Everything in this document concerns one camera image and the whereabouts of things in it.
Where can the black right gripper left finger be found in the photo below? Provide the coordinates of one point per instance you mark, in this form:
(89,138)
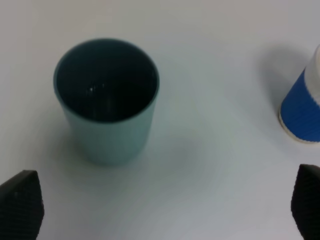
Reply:
(21,207)

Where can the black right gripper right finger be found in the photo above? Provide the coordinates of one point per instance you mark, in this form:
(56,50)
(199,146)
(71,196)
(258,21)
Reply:
(305,201)

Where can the teal plastic cup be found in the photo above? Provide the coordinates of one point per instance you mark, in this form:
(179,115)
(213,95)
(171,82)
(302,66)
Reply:
(107,89)

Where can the paper cup with blue sleeve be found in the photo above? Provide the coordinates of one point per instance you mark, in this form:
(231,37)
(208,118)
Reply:
(299,112)

